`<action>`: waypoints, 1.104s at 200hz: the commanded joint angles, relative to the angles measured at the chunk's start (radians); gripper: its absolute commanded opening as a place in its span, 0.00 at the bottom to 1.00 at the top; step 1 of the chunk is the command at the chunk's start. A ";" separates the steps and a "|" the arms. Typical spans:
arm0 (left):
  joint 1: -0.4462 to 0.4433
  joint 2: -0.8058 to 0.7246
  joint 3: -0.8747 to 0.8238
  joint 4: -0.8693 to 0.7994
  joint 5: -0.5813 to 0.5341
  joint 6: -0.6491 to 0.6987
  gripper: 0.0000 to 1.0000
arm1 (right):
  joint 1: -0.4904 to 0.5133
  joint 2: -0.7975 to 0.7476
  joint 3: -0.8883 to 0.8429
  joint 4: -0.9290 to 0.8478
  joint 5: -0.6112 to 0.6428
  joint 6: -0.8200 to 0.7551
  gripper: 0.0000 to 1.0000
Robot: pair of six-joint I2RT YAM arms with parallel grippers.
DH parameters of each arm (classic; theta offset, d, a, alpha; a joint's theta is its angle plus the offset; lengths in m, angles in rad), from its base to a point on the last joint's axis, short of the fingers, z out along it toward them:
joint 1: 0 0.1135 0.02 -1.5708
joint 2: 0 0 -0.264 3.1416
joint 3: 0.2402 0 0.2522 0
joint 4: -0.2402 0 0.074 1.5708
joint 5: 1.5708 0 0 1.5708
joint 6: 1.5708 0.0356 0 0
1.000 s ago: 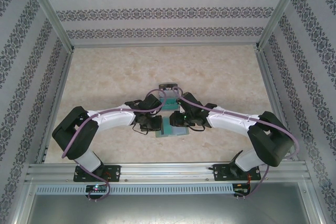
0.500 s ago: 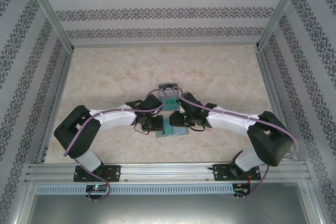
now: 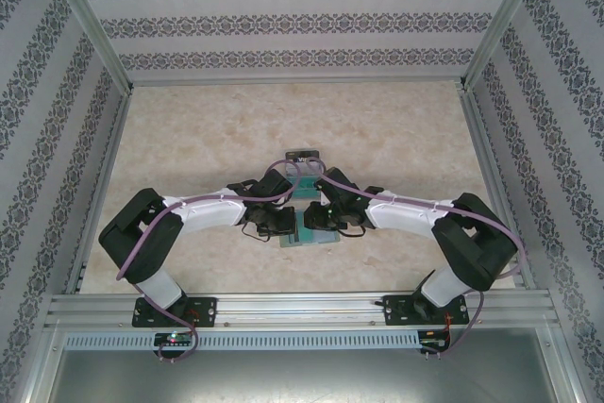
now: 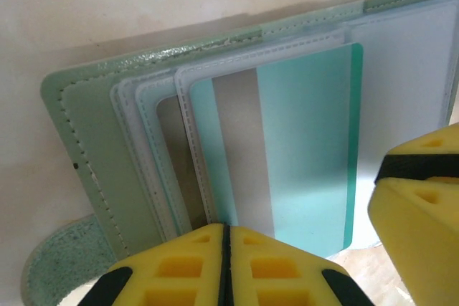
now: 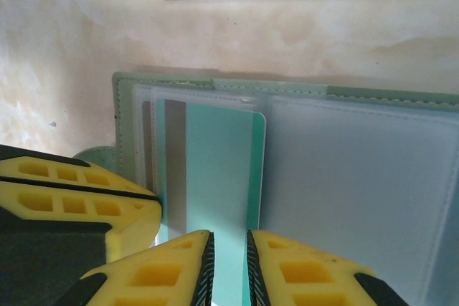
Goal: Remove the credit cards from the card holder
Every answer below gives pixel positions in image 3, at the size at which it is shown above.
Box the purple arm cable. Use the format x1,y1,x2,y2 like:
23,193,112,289
115,161,306,365
313,160,523,360

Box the aluminium table side rail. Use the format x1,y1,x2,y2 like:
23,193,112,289
460,86,539,291
63,89,136,295

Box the grey-green plate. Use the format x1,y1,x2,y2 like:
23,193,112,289
278,221,342,250

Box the slotted grey cable duct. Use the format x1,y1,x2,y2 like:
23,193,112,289
63,329,421,350

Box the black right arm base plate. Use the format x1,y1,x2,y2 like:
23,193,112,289
382,294,471,327

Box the grey sheet metal tray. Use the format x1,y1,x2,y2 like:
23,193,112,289
46,348,558,403

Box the aluminium frame post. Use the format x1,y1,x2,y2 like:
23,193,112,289
44,0,136,95
457,0,553,92

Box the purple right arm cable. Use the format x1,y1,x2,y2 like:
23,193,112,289
313,160,523,360

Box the black plastic card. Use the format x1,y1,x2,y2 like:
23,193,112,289
285,148,323,162

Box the teal card with number print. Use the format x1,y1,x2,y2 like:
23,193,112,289
293,175,322,197

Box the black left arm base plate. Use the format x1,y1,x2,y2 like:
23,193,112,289
133,296,218,328

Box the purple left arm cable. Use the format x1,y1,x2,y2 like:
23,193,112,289
115,161,306,365

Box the aluminium lower frame beam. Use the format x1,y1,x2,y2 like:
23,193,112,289
537,325,591,403
16,322,65,403

